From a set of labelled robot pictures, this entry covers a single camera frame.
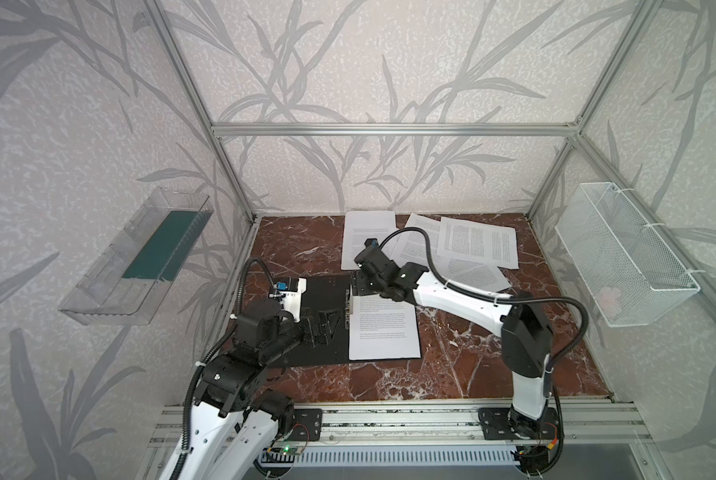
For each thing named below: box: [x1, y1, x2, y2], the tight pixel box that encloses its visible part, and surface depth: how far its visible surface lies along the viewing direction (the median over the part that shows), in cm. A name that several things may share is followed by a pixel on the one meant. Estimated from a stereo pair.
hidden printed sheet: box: [434, 257, 513, 293], surface depth 107 cm
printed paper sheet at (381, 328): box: [349, 294, 421, 360], surface depth 91 cm
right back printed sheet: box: [436, 217, 519, 269], surface depth 114 cm
